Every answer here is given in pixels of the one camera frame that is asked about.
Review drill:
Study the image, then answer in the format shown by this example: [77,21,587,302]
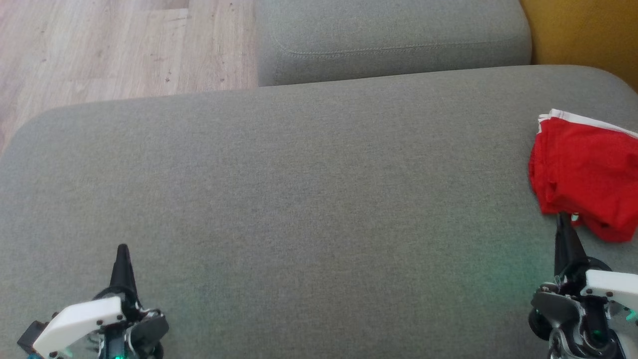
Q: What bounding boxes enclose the right gripper with white cover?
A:
[528,211,638,359]

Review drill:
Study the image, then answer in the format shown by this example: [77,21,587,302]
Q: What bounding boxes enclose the left gripper with green light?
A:
[32,244,170,359]

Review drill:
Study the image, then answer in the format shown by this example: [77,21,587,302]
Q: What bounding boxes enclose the red garment with white trim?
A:
[528,108,638,244]

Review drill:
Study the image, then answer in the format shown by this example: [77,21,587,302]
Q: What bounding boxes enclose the large grey sofa chaise cushion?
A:
[0,64,638,359]

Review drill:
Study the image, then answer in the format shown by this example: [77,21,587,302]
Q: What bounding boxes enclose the wide yellow sofa backrest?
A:
[519,0,638,94]

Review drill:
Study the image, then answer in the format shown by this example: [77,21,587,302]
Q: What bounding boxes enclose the long grey sofa seat cushion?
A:
[254,0,532,87]

